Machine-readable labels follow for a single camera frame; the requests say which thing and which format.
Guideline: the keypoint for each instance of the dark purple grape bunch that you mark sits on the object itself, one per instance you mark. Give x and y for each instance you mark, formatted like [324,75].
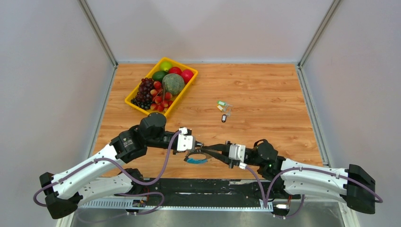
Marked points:
[143,98]

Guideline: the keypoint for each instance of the green tag key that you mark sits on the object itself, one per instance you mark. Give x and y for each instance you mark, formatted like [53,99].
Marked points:
[223,104]

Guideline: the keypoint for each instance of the light green apple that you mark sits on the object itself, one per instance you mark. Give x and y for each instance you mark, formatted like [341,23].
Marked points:
[165,66]

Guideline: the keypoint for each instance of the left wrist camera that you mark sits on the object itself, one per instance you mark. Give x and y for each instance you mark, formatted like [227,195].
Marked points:
[186,141]

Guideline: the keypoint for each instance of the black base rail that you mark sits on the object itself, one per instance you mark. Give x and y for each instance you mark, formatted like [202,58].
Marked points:
[192,194]

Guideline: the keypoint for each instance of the red lychee cluster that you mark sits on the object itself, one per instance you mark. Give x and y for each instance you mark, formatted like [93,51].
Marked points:
[161,99]

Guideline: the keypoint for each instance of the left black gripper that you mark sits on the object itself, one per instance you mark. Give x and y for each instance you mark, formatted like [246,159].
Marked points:
[175,152]

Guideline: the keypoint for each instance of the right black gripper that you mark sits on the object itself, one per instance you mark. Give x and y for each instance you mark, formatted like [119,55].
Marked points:
[223,157]

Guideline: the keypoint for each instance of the pink red fruit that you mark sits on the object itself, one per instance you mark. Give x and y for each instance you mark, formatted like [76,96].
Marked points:
[187,75]

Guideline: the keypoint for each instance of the dark green lime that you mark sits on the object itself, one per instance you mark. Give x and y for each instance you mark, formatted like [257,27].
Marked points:
[159,75]

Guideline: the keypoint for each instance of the red apple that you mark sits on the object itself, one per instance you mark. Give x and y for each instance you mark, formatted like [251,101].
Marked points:
[175,70]

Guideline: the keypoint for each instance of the green netted melon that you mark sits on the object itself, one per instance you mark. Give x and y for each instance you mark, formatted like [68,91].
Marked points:
[173,83]

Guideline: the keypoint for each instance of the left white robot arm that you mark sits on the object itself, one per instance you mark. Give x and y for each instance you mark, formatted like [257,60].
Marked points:
[102,174]

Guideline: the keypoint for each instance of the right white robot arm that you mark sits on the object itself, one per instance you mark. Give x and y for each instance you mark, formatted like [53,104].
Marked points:
[278,176]

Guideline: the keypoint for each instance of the black tag key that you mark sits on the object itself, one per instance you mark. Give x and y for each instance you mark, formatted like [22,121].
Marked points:
[225,117]

